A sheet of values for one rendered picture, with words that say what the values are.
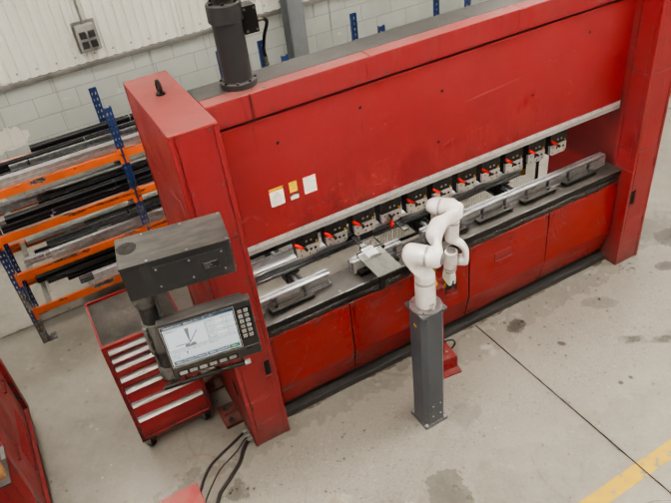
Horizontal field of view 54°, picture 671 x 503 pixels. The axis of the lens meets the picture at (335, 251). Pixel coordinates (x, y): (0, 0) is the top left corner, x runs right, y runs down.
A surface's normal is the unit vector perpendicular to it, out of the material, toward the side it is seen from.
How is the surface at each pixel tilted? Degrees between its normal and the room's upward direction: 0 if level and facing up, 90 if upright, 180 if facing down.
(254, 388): 90
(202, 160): 90
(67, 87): 90
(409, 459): 0
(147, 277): 90
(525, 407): 0
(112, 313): 0
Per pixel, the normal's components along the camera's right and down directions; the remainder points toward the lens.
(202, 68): 0.50, 0.48
